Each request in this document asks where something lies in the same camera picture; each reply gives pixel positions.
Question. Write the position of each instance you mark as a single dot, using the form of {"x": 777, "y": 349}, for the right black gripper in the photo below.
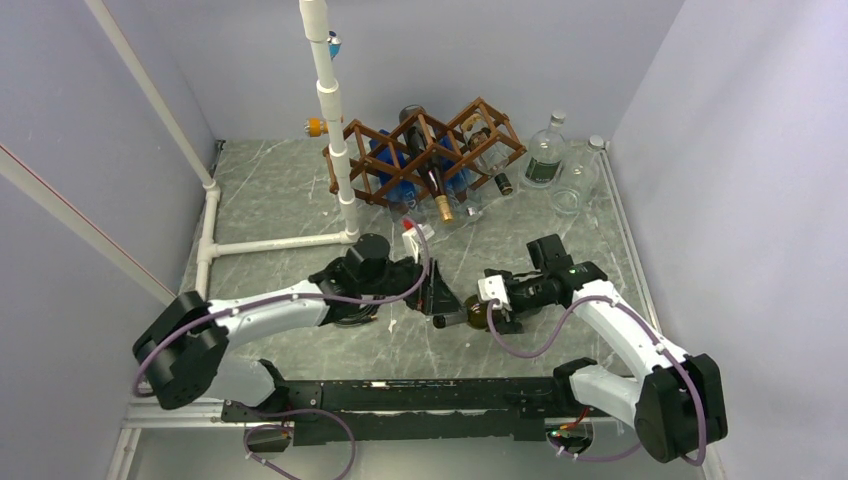
{"x": 508, "y": 324}

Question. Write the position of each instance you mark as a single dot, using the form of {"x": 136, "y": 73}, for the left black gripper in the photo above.
{"x": 435, "y": 296}

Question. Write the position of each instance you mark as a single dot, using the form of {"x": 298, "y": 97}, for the dark green wine bottle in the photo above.
{"x": 464, "y": 316}

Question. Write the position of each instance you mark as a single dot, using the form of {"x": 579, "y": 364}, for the clear square glass bottle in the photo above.
{"x": 577, "y": 176}

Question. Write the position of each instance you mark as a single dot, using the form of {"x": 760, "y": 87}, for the clear bottle red label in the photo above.
{"x": 546, "y": 151}

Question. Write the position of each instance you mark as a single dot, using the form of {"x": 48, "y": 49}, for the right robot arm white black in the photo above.
{"x": 672, "y": 400}

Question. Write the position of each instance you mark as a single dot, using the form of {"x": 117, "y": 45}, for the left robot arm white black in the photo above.
{"x": 183, "y": 354}

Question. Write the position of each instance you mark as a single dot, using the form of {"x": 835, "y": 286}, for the brown wooden wine rack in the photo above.
{"x": 381, "y": 161}

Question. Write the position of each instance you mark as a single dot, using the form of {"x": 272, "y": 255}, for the dark bottle gold cap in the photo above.
{"x": 417, "y": 137}

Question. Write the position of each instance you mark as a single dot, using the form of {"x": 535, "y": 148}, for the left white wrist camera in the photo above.
{"x": 415, "y": 236}

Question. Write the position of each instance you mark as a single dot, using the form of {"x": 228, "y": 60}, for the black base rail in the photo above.
{"x": 522, "y": 408}

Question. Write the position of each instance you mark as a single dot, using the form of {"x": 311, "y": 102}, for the white pvc pipe frame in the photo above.
{"x": 330, "y": 123}

